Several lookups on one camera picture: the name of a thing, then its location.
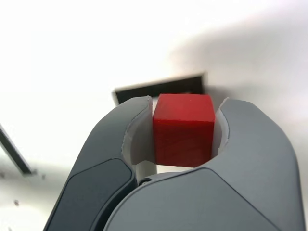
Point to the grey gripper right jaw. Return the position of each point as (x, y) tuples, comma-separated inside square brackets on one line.
[(240, 180)]

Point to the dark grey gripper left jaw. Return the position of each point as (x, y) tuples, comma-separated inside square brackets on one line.
[(96, 168)]

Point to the red cube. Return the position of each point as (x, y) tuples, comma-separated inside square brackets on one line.
[(183, 134)]

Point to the black tape square outline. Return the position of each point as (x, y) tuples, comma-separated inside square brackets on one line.
[(156, 87)]

